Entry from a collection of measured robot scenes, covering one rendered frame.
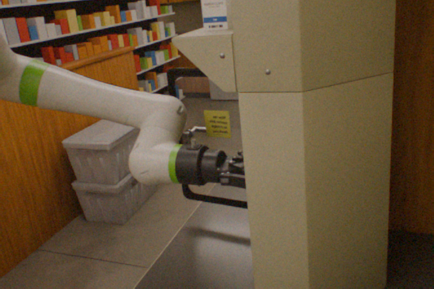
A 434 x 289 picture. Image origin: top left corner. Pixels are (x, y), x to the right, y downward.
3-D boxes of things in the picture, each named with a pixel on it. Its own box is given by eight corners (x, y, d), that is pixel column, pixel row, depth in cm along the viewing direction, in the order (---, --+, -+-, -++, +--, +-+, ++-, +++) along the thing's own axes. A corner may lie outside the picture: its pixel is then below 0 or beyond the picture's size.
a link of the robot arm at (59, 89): (43, 116, 108) (33, 93, 98) (60, 80, 114) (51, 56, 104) (179, 151, 109) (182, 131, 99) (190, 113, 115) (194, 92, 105)
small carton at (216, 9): (239, 26, 81) (236, -7, 79) (228, 29, 77) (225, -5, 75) (216, 27, 83) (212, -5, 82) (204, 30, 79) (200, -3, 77)
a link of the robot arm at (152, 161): (135, 190, 104) (113, 171, 96) (149, 146, 110) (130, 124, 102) (186, 195, 99) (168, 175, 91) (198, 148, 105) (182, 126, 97)
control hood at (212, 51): (278, 58, 100) (276, 15, 97) (237, 93, 72) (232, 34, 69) (233, 60, 104) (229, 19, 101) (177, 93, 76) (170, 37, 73)
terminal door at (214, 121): (279, 214, 113) (270, 68, 100) (183, 198, 127) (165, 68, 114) (280, 213, 113) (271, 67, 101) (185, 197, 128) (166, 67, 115)
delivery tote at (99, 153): (157, 154, 345) (152, 116, 335) (117, 188, 292) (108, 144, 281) (115, 152, 360) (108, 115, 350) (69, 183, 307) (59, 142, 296)
